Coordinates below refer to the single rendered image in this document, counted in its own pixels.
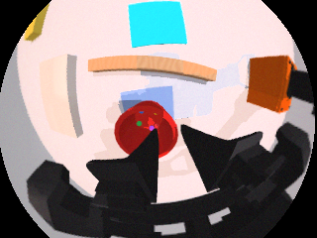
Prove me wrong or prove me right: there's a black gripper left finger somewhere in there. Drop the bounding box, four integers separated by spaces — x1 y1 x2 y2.
86 128 159 203

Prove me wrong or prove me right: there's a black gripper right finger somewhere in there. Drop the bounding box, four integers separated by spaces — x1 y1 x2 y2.
181 124 264 193

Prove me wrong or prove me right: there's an orange flat bar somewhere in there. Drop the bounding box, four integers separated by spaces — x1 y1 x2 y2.
87 56 218 82

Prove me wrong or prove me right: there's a red cup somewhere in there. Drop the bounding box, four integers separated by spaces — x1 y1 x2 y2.
114 100 178 158

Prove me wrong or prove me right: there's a yellow rectangular block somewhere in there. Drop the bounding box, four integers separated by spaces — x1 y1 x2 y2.
24 3 51 42

